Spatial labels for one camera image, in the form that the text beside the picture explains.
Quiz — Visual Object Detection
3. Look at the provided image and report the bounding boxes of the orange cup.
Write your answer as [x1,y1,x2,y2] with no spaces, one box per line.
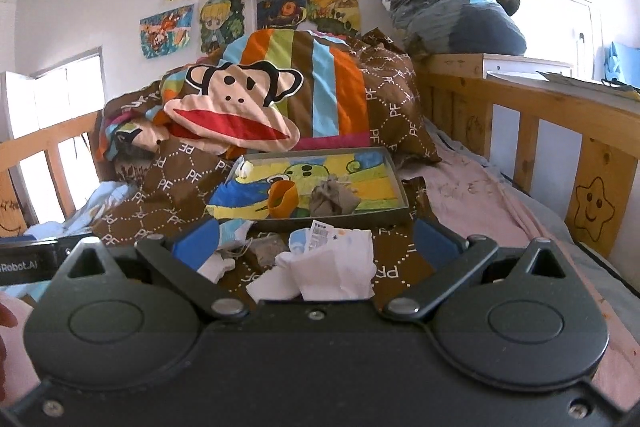
[266,181,297,219]

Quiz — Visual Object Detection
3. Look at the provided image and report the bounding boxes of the grey cartoon print tray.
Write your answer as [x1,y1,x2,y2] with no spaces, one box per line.
[205,146,411,233]

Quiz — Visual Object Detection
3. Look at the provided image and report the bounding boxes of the yellow landscape wall poster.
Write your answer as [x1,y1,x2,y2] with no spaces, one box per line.
[306,0,362,38]

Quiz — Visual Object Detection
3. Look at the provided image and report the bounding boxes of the striped monkey print blanket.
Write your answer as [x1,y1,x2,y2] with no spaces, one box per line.
[100,27,373,158]

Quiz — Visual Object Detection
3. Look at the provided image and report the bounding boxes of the brown patterned quilt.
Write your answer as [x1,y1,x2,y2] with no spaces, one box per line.
[92,29,446,308]

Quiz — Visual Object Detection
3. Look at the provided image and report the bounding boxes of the pink bed sheet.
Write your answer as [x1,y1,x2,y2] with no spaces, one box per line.
[420,127,640,408]

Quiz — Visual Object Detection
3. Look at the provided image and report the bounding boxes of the blue bag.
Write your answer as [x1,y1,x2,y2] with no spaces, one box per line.
[607,41,640,82]

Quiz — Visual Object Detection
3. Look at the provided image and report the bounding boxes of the orange and blue wall poster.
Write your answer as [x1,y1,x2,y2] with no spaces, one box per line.
[139,4,195,59]

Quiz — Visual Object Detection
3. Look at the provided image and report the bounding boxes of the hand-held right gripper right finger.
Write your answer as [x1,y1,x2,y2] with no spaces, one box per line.
[382,219,567,322]

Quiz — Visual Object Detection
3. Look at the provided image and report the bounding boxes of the wooden bed frame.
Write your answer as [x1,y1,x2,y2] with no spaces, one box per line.
[0,54,640,258]

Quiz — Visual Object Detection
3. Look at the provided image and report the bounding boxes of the white socks with label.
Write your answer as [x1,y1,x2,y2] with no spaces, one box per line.
[245,221,377,304]

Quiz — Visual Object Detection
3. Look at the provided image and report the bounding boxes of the dark swirl wall poster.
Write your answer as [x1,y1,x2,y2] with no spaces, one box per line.
[256,0,309,31]

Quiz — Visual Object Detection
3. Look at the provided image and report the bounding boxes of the grey-brown cloth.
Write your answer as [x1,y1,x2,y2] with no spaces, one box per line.
[308,174,360,217]
[246,234,292,269]

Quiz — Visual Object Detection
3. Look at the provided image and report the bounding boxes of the stack of papers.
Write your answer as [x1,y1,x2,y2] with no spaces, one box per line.
[537,69,640,95]

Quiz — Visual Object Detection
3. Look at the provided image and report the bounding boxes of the clear bag of clothes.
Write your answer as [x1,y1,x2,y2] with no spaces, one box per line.
[372,0,528,58]

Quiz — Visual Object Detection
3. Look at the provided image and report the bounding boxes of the blond figure wall poster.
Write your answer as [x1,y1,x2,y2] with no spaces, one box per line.
[200,0,246,54]

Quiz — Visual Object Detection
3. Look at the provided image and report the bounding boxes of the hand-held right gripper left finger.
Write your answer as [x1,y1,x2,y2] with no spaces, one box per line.
[64,218,249,322]

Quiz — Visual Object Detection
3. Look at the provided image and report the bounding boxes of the window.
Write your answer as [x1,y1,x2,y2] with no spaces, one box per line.
[0,47,108,140]

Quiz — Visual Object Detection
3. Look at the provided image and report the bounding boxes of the light blue cloth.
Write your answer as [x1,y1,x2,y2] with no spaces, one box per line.
[30,182,131,238]

